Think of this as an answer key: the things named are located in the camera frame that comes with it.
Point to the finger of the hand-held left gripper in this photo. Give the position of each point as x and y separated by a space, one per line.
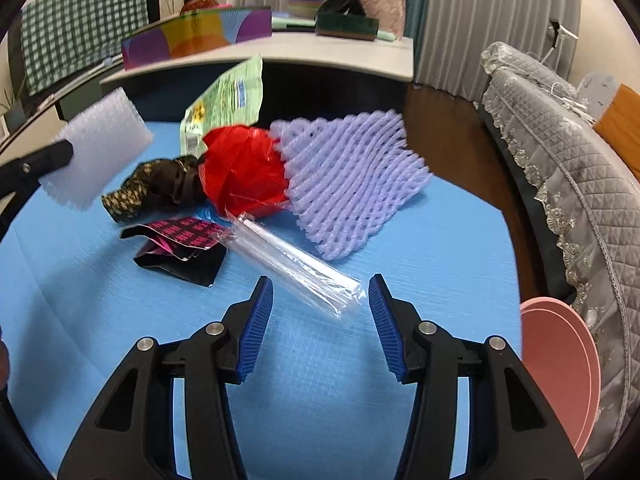
35 165

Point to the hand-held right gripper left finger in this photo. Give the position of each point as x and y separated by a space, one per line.
255 335

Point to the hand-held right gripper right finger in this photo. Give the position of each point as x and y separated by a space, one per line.
387 335

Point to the white foam net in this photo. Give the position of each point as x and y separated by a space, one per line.
95 145

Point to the clear plastic sleeve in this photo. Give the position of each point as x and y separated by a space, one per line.
295 265

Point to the pink and black foil wrapper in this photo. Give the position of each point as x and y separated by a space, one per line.
185 232

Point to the pink round plate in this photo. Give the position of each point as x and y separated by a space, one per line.
555 360

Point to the grey television cabinet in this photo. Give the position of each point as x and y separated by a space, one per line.
75 95

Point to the brown patterned cloth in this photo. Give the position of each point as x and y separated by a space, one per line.
150 185

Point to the green checked cloth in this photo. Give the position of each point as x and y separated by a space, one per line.
75 25

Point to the purple foam net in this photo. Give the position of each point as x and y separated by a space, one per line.
345 180

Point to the red plastic bag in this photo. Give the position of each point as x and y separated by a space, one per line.
240 170

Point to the green snack packet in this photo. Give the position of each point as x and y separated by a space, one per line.
225 100

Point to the multicoloured box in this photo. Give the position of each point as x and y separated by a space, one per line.
200 35

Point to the reddish brown ornament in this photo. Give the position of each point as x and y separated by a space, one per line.
200 2

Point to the grey desk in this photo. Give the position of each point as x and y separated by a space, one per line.
325 55

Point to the dark green box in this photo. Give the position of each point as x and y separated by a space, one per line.
345 26

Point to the stack of coloured sheets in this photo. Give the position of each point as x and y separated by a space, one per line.
305 5

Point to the orange cushion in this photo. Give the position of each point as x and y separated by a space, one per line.
622 120

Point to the light grey cushion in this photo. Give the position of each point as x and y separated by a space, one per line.
597 92

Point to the black bag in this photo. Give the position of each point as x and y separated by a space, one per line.
345 5

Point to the white clip lamp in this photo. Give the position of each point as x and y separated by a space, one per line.
562 35

